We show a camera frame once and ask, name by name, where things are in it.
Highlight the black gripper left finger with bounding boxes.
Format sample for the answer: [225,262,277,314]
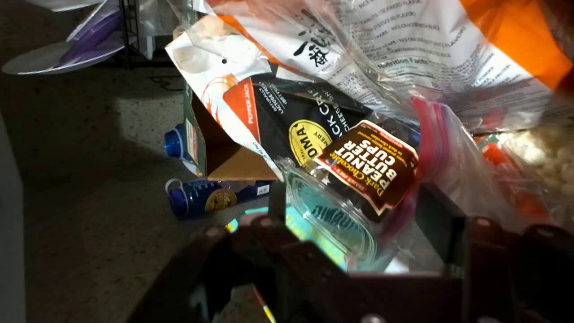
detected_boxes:
[266,178,291,233]

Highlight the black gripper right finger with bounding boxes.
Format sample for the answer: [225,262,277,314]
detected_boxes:
[417,181,471,276]

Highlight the clear peanut butter cups tub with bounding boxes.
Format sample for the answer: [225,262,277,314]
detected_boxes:
[275,117,435,275]

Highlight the teal yellow snack bag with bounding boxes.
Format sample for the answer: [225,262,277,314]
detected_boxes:
[223,172,381,273]

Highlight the clear zip bag red seal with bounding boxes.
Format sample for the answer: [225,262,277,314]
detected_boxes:
[412,95,574,237]

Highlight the black snack bag yellow circle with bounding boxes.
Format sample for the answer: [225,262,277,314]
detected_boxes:
[254,74,386,176]

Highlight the white bottle blue cap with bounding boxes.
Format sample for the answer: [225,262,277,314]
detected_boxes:
[162,122,203,178]

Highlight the white pouch orange print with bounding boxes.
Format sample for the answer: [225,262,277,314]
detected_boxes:
[164,14,291,183]

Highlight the orange snack bag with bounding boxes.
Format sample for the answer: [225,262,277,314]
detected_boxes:
[203,0,574,135]

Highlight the white purple plate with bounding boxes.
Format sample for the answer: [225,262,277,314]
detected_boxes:
[3,2,130,77]

